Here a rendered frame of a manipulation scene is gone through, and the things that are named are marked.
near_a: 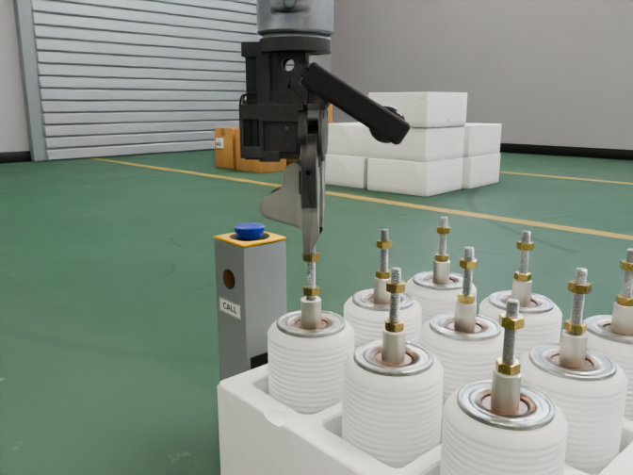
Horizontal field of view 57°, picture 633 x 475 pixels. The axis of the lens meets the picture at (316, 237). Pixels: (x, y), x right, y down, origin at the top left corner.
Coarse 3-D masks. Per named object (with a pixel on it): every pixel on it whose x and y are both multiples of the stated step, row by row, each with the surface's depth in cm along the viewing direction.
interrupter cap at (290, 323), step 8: (296, 312) 67; (328, 312) 67; (280, 320) 64; (288, 320) 64; (296, 320) 65; (328, 320) 65; (336, 320) 65; (344, 320) 64; (280, 328) 62; (288, 328) 62; (296, 328) 62; (304, 328) 63; (312, 328) 63; (320, 328) 63; (328, 328) 62; (336, 328) 62; (344, 328) 63; (304, 336) 61; (312, 336) 61; (320, 336) 61
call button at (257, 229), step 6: (246, 222) 79; (252, 222) 79; (240, 228) 76; (246, 228) 76; (252, 228) 76; (258, 228) 76; (264, 228) 78; (240, 234) 77; (246, 234) 76; (252, 234) 76; (258, 234) 77
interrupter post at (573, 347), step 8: (568, 336) 54; (576, 336) 53; (584, 336) 53; (560, 344) 55; (568, 344) 54; (576, 344) 53; (584, 344) 53; (560, 352) 55; (568, 352) 54; (576, 352) 53; (584, 352) 54; (560, 360) 55; (568, 360) 54; (576, 360) 54; (584, 360) 54
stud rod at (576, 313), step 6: (576, 270) 53; (582, 270) 52; (576, 276) 53; (582, 276) 52; (576, 282) 53; (582, 282) 53; (576, 294) 53; (582, 294) 53; (576, 300) 53; (582, 300) 53; (576, 306) 53; (582, 306) 53; (576, 312) 53; (582, 312) 54; (576, 318) 53
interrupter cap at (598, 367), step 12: (540, 348) 57; (552, 348) 57; (588, 348) 57; (540, 360) 55; (552, 360) 55; (588, 360) 55; (600, 360) 55; (612, 360) 54; (552, 372) 52; (564, 372) 52; (576, 372) 52; (588, 372) 52; (600, 372) 52; (612, 372) 52
